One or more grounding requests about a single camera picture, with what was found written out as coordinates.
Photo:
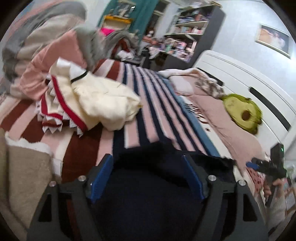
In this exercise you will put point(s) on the window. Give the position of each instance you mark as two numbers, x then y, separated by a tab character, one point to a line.
160	11

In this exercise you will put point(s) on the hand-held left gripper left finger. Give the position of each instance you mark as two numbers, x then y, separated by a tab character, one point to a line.
101	179

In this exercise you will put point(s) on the white bed headboard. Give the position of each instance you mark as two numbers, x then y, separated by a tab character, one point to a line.
231	69

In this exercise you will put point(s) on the pale pink pillow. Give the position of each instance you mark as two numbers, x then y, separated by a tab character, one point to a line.
182	85

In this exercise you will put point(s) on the dark shelving unit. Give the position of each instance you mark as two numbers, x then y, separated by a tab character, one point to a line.
212	30

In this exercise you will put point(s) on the pink dotted bedsheet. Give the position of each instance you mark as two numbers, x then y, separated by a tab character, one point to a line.
256	183

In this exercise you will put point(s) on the beige fleece blanket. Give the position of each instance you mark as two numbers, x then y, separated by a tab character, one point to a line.
25	176

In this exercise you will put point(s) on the floral cloth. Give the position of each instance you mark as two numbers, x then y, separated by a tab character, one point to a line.
212	88

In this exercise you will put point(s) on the person's right forearm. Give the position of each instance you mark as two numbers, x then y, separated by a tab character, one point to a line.
278	213

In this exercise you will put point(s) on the grey blanket on chair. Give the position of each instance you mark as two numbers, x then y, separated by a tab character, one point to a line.
122	39

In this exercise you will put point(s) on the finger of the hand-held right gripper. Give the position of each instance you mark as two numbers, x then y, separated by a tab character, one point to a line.
251	165

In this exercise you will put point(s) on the framed wall picture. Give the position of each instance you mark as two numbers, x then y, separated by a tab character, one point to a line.
272	38

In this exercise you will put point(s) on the person's right hand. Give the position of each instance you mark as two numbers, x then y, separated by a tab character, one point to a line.
280	184

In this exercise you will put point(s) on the cluttered desk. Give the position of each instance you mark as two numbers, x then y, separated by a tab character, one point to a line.
173	60

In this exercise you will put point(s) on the striped blanket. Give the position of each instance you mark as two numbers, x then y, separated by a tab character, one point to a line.
148	92

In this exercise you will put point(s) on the clear display case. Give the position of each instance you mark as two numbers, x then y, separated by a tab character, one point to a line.
126	8

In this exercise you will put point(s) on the teal curtain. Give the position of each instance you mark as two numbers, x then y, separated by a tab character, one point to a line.
141	14

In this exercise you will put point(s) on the white fleece blanket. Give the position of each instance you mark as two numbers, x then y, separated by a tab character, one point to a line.
178	73

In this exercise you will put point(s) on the pink and grey quilt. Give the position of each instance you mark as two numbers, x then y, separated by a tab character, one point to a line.
41	46

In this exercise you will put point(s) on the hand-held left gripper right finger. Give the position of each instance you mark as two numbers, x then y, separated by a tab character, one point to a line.
193	179

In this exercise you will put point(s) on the cream garment with red trim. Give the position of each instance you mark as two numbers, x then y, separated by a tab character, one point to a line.
104	102

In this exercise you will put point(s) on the green avocado plush toy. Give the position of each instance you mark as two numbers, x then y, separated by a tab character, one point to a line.
238	106

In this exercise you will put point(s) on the navy sweater with planet print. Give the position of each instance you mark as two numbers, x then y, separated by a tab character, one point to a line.
150	204

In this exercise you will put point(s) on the pink box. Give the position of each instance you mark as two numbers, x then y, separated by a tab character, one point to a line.
107	31

